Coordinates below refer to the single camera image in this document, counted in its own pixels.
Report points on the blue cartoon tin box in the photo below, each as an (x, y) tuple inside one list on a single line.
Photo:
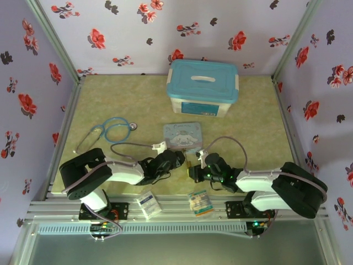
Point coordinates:
[(183, 136)]

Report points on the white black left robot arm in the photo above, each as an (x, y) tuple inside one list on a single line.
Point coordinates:
[(124, 174)]

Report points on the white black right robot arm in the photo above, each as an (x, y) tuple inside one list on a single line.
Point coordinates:
[(256, 179)]

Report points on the green bandage packet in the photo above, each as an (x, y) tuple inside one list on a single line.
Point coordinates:
[(201, 203)]

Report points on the white medical packet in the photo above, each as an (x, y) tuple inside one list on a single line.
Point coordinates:
[(149, 205)]

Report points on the blue stethoscope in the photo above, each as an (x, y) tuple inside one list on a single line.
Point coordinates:
[(110, 136)]

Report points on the controller board with green LED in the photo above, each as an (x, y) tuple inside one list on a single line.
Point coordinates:
[(259, 225), (102, 228)]

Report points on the storage box with blue lid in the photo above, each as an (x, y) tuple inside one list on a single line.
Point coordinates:
[(201, 82)]

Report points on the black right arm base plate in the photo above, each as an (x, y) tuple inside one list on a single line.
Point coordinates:
[(234, 209)]

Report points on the wide aluminium frame rail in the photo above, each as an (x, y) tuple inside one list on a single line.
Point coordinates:
[(171, 212)]

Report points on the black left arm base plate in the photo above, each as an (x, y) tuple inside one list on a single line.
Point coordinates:
[(121, 211)]

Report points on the aluminium frame post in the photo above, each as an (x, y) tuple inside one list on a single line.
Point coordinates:
[(296, 38), (52, 38)]

